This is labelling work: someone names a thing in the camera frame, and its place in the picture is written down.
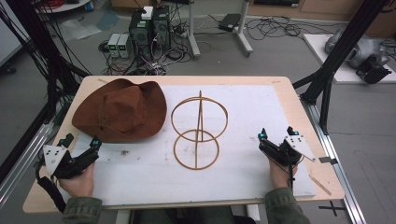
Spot flat black box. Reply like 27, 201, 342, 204
218, 13, 243, 33

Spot thin black cable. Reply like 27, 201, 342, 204
286, 153, 297, 192

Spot person's right hand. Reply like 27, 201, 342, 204
267, 156, 299, 189

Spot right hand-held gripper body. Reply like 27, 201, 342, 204
258, 133, 317, 166

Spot white panel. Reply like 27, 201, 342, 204
0, 0, 30, 68

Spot black computer tower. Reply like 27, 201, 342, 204
128, 10, 154, 62
151, 5, 172, 52

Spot brown brimmed hat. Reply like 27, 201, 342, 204
71, 77, 168, 144

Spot grey power supply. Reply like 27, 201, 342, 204
117, 33, 134, 59
106, 33, 121, 59

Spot tangle of cables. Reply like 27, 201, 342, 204
98, 34, 194, 77

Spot grey rounded device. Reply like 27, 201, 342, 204
324, 27, 390, 70

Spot thick black sleeved cable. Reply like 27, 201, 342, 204
35, 157, 68, 215

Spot white metal stand leg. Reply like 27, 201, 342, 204
234, 0, 254, 58
186, 0, 202, 61

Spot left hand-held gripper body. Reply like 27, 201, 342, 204
42, 141, 101, 180

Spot wooden ring hat stand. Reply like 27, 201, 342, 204
170, 90, 229, 171

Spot person's legs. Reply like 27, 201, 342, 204
132, 205, 260, 224

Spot clear plastic sheet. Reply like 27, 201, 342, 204
58, 18, 102, 42

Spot aluminium rail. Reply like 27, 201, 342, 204
0, 119, 57, 208
301, 100, 368, 224

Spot black frame stand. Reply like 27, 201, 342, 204
292, 0, 396, 135
0, 0, 92, 185

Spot round white table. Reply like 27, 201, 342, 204
35, 0, 92, 14

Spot small white box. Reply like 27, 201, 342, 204
141, 6, 154, 21

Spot loose black floor cables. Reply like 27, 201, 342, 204
244, 14, 331, 42

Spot white table leg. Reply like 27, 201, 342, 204
115, 209, 132, 224
246, 203, 262, 224

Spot person's left hand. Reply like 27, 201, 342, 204
58, 162, 96, 198

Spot black device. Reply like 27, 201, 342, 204
355, 53, 393, 85

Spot small black clamp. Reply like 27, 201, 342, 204
318, 156, 339, 165

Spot thin wooden stick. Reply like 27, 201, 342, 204
307, 174, 332, 197

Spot white floor board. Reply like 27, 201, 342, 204
303, 33, 396, 85

